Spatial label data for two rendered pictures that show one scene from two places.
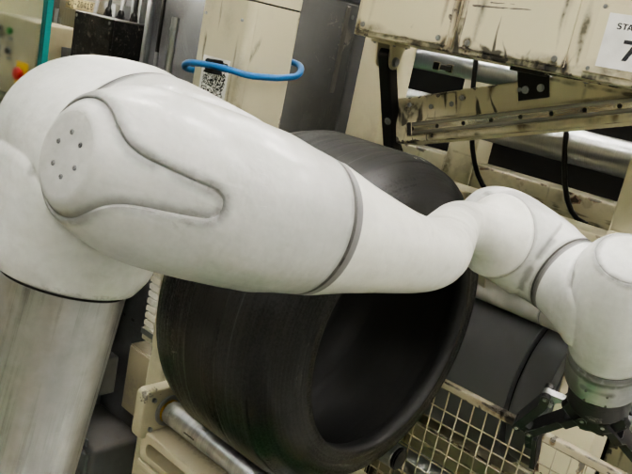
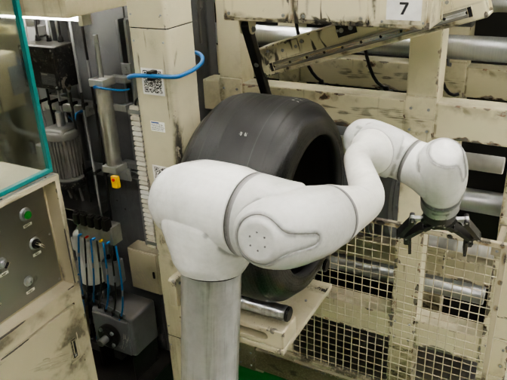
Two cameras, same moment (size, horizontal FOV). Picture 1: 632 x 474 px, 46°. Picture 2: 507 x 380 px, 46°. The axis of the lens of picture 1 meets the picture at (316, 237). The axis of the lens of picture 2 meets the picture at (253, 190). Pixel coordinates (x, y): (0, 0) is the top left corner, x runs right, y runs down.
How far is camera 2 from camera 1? 0.48 m
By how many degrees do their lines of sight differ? 14
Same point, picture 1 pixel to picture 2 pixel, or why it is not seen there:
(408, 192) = (304, 127)
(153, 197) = (297, 246)
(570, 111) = (372, 38)
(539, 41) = (348, 9)
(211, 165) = (312, 225)
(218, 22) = (145, 45)
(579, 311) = (426, 183)
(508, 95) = (330, 35)
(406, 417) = not seen: hidden behind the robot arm
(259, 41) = (176, 51)
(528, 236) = (390, 150)
